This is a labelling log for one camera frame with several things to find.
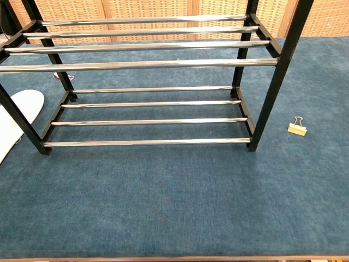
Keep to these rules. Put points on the white slipper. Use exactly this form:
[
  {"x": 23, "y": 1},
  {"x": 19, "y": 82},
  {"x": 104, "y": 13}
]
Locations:
[{"x": 24, "y": 109}]

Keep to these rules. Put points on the black shoe rack chrome bars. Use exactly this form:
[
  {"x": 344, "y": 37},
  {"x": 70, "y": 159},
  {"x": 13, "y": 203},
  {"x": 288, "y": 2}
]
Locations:
[{"x": 141, "y": 65}]

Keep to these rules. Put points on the blue table cloth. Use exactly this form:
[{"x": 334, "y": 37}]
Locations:
[{"x": 174, "y": 196}]

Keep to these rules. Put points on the beige binder clip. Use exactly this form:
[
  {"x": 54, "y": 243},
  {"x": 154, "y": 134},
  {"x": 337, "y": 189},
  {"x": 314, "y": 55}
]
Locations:
[{"x": 297, "y": 129}]

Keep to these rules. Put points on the wicker folding screen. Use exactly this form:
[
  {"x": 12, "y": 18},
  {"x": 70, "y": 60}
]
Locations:
[{"x": 152, "y": 8}]

